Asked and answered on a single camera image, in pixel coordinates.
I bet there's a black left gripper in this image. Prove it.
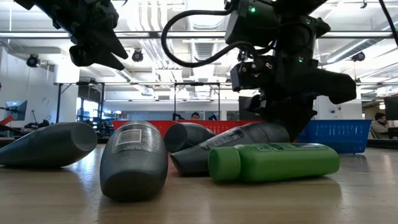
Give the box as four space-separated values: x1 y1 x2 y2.
14 0 129 71

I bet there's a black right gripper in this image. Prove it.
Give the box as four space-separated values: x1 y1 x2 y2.
231 15 357 142

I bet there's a dark grey toiletry bottle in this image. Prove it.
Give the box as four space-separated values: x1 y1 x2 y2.
99 120 169 202
164 122 216 153
0 121 98 170
170 121 292 175

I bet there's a green toiletry bottle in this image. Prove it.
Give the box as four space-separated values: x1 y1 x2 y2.
207 142 341 182

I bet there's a white cabinet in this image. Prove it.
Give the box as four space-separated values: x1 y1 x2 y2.
315 96 343 121

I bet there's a blue plastic basket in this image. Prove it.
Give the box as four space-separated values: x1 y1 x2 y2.
297 119 373 154

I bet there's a red plastic basket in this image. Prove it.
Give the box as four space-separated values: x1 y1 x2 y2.
111 119 262 138

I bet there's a grey-screen computer monitor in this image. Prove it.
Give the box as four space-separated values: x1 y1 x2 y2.
4 100 28 122

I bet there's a red flat object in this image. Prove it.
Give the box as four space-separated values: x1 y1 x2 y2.
0 114 15 126

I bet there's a black overhead frame bar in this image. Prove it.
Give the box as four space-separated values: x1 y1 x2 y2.
0 30 398 39

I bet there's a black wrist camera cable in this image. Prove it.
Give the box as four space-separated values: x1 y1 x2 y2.
160 9 268 68

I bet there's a black background metal frame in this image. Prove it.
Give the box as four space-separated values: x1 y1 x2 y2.
55 81 222 123

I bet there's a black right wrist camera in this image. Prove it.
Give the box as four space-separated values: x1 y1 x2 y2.
224 0 280 48

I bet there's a silver ventilation duct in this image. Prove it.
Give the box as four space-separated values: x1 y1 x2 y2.
185 0 228 63

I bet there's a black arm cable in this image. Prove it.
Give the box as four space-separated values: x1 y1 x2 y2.
377 0 398 47

